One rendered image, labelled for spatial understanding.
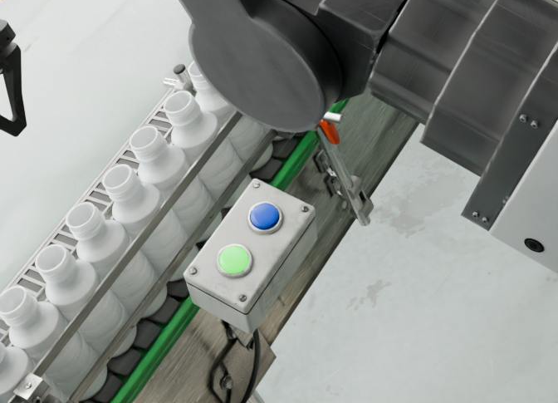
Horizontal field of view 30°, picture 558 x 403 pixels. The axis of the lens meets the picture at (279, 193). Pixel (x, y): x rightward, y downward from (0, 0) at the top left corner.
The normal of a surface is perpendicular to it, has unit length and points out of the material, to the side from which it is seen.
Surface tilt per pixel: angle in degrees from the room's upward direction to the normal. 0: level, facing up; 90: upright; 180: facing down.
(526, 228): 90
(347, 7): 30
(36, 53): 0
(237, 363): 90
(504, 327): 0
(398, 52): 63
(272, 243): 20
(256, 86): 88
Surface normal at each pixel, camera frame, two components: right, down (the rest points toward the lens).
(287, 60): -0.53, 0.72
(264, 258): -0.07, -0.53
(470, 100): -0.40, 0.36
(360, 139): 0.77, 0.22
